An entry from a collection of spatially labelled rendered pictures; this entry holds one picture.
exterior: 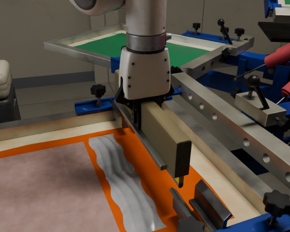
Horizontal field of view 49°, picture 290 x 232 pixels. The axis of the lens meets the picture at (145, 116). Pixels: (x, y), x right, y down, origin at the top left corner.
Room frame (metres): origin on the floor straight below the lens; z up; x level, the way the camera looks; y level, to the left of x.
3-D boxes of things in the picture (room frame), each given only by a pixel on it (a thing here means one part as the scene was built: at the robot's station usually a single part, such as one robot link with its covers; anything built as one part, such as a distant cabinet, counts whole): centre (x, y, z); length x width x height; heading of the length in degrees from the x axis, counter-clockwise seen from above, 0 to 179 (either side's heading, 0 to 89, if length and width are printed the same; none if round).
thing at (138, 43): (0.60, -0.01, 1.26); 0.09 x 0.07 x 0.03; 111
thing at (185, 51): (1.48, -0.09, 1.05); 1.08 x 0.61 x 0.23; 51
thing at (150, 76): (0.60, 0.00, 1.20); 0.10 x 0.08 x 0.11; 111
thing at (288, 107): (0.73, -0.34, 1.02); 0.17 x 0.06 x 0.05; 111
